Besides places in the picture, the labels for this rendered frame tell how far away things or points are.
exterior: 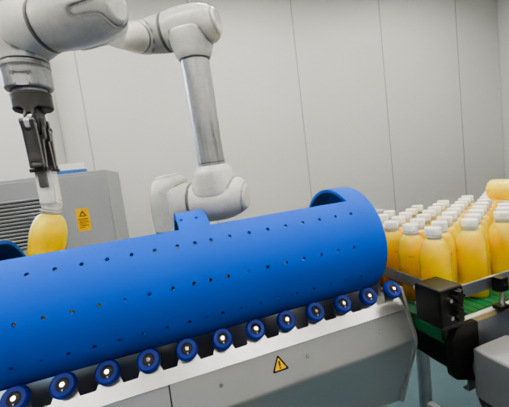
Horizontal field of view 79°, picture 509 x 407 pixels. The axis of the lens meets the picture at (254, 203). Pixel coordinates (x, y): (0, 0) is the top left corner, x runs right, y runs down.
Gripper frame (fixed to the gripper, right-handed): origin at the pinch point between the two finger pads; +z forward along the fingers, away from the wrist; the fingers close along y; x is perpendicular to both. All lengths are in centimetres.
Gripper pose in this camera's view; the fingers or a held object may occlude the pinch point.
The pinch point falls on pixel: (48, 187)
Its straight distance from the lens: 81.3
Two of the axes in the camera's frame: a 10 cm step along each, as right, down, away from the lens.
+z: 1.3, 9.9, 1.0
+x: 9.4, -1.5, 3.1
